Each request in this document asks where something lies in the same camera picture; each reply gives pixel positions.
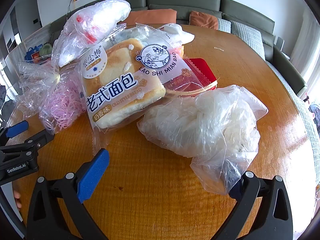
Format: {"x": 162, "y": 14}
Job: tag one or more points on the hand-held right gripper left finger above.
{"x": 95, "y": 172}

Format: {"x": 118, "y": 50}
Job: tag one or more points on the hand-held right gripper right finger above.
{"x": 237, "y": 188}

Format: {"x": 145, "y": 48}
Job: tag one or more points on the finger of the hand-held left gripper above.
{"x": 37, "y": 142}
{"x": 16, "y": 128}

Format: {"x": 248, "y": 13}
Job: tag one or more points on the clear bag of pink bands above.
{"x": 60, "y": 105}

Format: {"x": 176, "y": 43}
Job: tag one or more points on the clear bag of white wrap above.
{"x": 200, "y": 125}

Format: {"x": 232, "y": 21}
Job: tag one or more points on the clear bread packet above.
{"x": 120, "y": 80}

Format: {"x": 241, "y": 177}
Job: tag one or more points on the clear bag with red print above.
{"x": 87, "y": 27}

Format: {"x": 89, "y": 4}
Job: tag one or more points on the red snack packet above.
{"x": 200, "y": 70}

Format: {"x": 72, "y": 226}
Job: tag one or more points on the white tissue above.
{"x": 177, "y": 33}

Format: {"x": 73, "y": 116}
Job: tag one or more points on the person's left hand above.
{"x": 17, "y": 200}

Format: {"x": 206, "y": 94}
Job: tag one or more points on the blue shopping bag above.
{"x": 33, "y": 53}

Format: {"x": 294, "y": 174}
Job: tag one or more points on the green hat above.
{"x": 45, "y": 50}

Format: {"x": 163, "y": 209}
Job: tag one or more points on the wood-framed grey panel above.
{"x": 32, "y": 36}

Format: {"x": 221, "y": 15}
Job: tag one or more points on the small white paper scrap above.
{"x": 218, "y": 48}

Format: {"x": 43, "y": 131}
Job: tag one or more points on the large grey quilted cushion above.
{"x": 247, "y": 36}

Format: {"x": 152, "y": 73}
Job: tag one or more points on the white curtain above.
{"x": 303, "y": 40}

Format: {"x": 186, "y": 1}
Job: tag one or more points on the small grey quilted cushion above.
{"x": 224, "y": 25}

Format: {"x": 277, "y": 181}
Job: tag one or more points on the wide orange cushion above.
{"x": 150, "y": 17}

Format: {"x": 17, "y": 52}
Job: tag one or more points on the square orange cushion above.
{"x": 202, "y": 20}

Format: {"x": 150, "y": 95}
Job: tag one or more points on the black wall switch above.
{"x": 36, "y": 20}

